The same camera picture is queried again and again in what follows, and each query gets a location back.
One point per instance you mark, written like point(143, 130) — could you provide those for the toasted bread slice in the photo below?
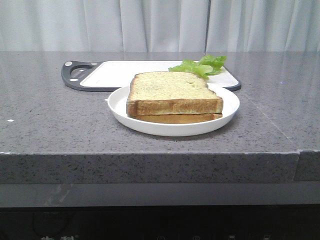
point(179, 118)
point(169, 92)

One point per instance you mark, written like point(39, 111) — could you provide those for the green lettuce leaf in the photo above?
point(208, 65)

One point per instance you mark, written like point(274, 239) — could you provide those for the white round plate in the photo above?
point(117, 104)

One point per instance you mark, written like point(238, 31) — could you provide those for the black appliance front panel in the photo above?
point(225, 222)

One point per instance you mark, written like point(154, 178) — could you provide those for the white cutting board black handle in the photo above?
point(109, 76)

